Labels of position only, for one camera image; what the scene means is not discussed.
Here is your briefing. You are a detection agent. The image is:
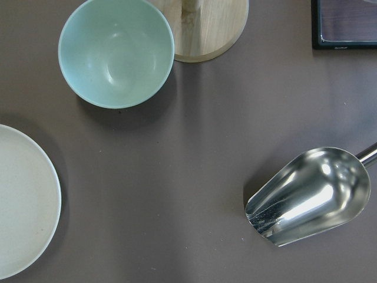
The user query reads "black glass rack tray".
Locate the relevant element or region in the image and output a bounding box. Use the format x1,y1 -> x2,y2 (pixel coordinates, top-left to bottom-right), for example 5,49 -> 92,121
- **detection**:
311,1 -> 376,50

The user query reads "wooden cup tree stand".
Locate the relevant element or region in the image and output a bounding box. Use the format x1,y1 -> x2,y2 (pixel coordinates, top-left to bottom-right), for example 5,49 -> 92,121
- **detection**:
150,0 -> 249,63

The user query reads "mint green bowl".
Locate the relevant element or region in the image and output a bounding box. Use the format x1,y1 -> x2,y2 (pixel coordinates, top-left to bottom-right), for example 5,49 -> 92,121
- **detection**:
58,1 -> 174,109

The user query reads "steel scoop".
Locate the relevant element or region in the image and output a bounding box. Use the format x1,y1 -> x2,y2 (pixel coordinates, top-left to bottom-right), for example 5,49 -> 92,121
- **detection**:
245,144 -> 376,246

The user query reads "white round plate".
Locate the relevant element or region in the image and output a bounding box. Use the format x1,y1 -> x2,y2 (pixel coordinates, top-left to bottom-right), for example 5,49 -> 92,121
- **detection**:
1,125 -> 62,279

